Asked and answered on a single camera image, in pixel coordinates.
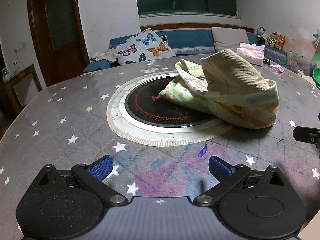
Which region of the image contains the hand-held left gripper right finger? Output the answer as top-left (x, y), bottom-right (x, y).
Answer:
top-left (193, 155), bottom-right (286, 207)

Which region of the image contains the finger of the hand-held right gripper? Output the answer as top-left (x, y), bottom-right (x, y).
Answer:
top-left (293, 126), bottom-right (320, 156)

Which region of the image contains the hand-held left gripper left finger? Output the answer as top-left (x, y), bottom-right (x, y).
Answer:
top-left (35, 155), bottom-right (128, 207)

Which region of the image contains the patterned yellow garment olive lining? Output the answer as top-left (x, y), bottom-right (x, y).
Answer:
top-left (159, 49), bottom-right (280, 128)

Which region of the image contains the green plastic bowl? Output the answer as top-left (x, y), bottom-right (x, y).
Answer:
top-left (311, 68), bottom-right (320, 89)

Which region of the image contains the clear plastic storage box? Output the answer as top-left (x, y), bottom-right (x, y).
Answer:
top-left (286, 51), bottom-right (313, 74)

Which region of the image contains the grey star tablecloth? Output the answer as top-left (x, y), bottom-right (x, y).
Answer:
top-left (0, 56), bottom-right (320, 230)

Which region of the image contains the round black induction cooktop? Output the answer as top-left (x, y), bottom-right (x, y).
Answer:
top-left (117, 74), bottom-right (233, 134)

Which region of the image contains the colourful pinwheel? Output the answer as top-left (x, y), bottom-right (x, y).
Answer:
top-left (312, 29), bottom-right (320, 63)

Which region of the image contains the orange fox plush toy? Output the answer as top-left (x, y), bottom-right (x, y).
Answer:
top-left (275, 34), bottom-right (286, 50)

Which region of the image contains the pink tissue pack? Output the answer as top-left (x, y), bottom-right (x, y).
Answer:
top-left (236, 42), bottom-right (265, 67)

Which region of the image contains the panda plush toy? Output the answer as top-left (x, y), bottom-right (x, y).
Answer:
top-left (256, 26), bottom-right (267, 46)

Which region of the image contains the crumpled cream cloth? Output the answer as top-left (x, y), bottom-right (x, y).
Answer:
top-left (90, 51), bottom-right (118, 62)

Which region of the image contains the wooden side cabinet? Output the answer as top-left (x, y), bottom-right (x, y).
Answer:
top-left (0, 64), bottom-right (43, 123)

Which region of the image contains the plain white pillow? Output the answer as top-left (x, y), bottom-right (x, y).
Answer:
top-left (211, 27), bottom-right (250, 53)

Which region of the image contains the butterfly print pillow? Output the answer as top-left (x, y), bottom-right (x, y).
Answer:
top-left (115, 28), bottom-right (176, 65)

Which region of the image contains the blue sofa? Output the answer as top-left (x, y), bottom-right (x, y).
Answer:
top-left (82, 25), bottom-right (288, 74)

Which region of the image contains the brown wooden door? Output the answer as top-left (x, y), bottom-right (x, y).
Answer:
top-left (26, 0), bottom-right (90, 87)

